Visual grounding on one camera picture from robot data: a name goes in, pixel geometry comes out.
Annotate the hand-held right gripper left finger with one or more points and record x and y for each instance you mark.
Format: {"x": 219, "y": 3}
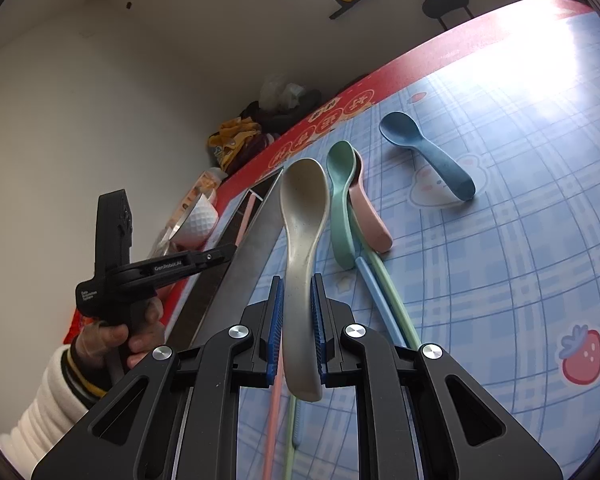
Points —
{"x": 276, "y": 330}

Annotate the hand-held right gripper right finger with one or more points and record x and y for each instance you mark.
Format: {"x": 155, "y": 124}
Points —
{"x": 320, "y": 330}

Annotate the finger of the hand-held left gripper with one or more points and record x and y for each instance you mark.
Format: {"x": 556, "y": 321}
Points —
{"x": 215, "y": 255}

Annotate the stainless steel utensil tray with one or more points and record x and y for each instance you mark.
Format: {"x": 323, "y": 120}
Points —
{"x": 240, "y": 270}

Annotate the beige plastic spoon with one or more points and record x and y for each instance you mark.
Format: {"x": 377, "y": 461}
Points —
{"x": 302, "y": 200}

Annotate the pink plastic spoon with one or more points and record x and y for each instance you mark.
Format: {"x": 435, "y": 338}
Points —
{"x": 375, "y": 230}

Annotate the green plastic spoon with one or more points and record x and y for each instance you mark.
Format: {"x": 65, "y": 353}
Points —
{"x": 341, "y": 170}

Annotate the blue plastic spoon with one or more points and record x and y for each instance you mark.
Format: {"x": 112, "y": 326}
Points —
{"x": 400, "y": 130}

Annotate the person's left forearm white sleeve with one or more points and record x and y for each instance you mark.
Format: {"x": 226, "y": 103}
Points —
{"x": 35, "y": 410}

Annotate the person's left hand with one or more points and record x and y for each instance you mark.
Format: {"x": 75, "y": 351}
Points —
{"x": 100, "y": 340}

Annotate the white dimpled bowl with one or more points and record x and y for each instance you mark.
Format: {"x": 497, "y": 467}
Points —
{"x": 200, "y": 220}

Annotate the plastic-covered bowl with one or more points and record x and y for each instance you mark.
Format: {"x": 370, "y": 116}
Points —
{"x": 167, "y": 240}

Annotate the tissue packet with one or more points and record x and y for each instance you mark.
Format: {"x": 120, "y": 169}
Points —
{"x": 205, "y": 182}

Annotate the dark red clothes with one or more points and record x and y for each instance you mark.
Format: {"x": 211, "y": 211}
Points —
{"x": 250, "y": 152}

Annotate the yellow clothes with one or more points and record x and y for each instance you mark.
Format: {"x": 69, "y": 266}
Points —
{"x": 232, "y": 132}

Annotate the blue plaid table mat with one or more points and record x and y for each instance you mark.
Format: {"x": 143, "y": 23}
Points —
{"x": 480, "y": 285}

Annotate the clear plastic bag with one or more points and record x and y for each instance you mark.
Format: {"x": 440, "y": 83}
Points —
{"x": 275, "y": 92}

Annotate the red printed tablecloth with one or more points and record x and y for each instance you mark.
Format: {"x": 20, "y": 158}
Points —
{"x": 380, "y": 80}

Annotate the black round stool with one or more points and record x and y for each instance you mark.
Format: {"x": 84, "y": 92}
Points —
{"x": 445, "y": 2}

